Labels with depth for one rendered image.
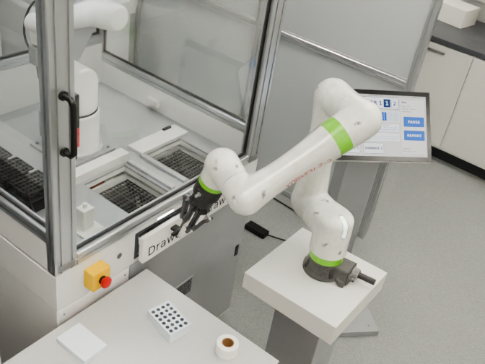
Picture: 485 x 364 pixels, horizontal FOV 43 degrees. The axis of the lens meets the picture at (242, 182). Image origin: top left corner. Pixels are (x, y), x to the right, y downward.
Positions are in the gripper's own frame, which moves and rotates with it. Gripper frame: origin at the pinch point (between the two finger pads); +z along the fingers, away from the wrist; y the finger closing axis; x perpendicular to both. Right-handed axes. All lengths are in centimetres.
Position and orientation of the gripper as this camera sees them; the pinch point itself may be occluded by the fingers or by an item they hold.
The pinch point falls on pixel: (184, 229)
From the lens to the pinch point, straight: 212.8
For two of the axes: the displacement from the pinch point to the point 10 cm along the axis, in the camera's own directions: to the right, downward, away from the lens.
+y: 6.9, 6.9, -2.3
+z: -4.0, 6.2, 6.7
